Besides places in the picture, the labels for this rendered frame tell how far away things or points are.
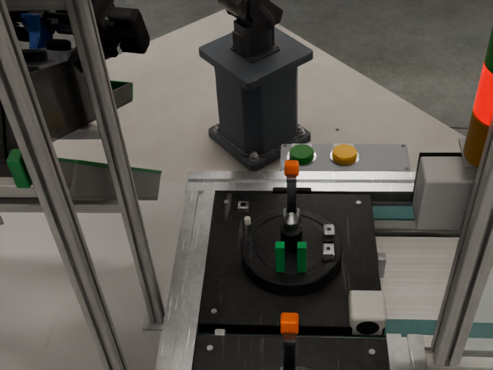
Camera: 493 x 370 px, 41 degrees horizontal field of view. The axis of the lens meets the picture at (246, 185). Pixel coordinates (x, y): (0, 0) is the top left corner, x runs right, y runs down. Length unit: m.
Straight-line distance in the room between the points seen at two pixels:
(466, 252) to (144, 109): 0.86
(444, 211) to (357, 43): 2.52
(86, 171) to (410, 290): 0.49
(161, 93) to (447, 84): 1.76
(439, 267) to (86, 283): 0.55
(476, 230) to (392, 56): 2.46
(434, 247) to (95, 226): 0.56
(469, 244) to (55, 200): 0.39
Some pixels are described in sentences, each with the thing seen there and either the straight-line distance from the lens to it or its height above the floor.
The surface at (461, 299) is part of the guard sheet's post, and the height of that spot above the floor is 1.10.
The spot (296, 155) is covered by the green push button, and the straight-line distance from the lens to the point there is 1.07.
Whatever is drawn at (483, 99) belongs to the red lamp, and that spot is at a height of 1.33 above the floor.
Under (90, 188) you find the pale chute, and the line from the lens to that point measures 0.77.
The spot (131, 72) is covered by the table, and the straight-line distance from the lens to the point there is 1.51.
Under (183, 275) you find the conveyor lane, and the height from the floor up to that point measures 0.96.
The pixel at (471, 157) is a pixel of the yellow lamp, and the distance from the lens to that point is 0.64.
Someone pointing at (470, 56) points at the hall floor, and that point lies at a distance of 3.16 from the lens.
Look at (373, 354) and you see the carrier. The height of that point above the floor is 0.97.
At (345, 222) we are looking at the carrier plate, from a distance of 0.97.
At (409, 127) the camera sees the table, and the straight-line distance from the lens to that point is 1.32.
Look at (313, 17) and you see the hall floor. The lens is 3.37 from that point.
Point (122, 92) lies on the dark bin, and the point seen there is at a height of 1.22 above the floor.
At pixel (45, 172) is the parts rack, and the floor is 1.33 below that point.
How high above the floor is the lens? 1.68
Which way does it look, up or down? 44 degrees down
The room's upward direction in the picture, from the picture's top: 4 degrees counter-clockwise
